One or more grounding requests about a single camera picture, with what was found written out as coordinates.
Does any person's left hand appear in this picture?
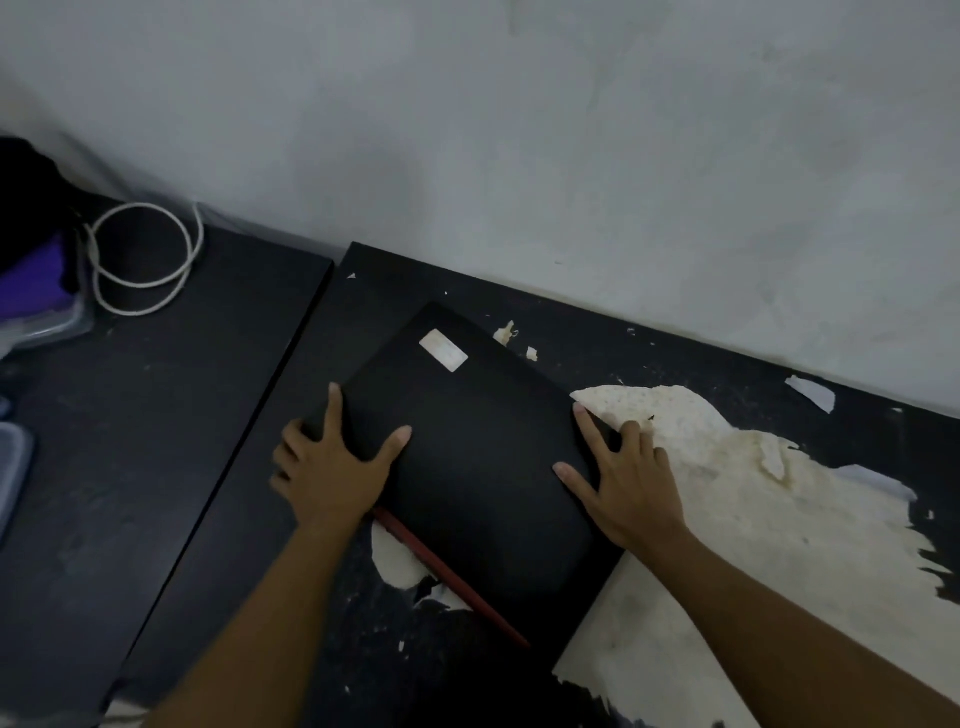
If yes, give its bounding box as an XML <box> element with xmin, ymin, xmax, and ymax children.
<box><xmin>268</xmin><ymin>381</ymin><xmax>414</xmax><ymax>531</ymax></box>

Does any person's right hand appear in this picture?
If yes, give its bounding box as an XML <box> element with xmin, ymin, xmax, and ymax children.
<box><xmin>552</xmin><ymin>402</ymin><xmax>693</xmax><ymax>561</ymax></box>

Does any black notebook with red spine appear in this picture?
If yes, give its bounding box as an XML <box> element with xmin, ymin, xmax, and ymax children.
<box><xmin>300</xmin><ymin>302</ymin><xmax>628</xmax><ymax>654</ymax></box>

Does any person's left forearm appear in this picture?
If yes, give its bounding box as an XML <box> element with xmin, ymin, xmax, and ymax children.
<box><xmin>141</xmin><ymin>517</ymin><xmax>376</xmax><ymax>728</ymax></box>

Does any person's right forearm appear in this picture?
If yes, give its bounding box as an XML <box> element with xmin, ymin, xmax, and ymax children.
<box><xmin>643</xmin><ymin>521</ymin><xmax>960</xmax><ymax>728</ymax></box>

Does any clear plastic container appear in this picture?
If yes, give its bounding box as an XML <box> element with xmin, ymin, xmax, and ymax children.
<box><xmin>0</xmin><ymin>296</ymin><xmax>97</xmax><ymax>363</ymax></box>

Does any clear plastic box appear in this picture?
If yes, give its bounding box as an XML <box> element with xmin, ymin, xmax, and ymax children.
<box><xmin>0</xmin><ymin>420</ymin><xmax>36</xmax><ymax>545</ymax></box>

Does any purple cloth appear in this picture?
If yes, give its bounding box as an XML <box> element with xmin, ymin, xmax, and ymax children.
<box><xmin>0</xmin><ymin>231</ymin><xmax>85</xmax><ymax>325</ymax></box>

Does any black bag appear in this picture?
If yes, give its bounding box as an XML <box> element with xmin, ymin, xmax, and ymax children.
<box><xmin>0</xmin><ymin>135</ymin><xmax>114</xmax><ymax>280</ymax></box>

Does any white coiled cable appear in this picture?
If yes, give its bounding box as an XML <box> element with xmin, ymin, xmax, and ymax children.
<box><xmin>84</xmin><ymin>200</ymin><xmax>206</xmax><ymax>317</ymax></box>

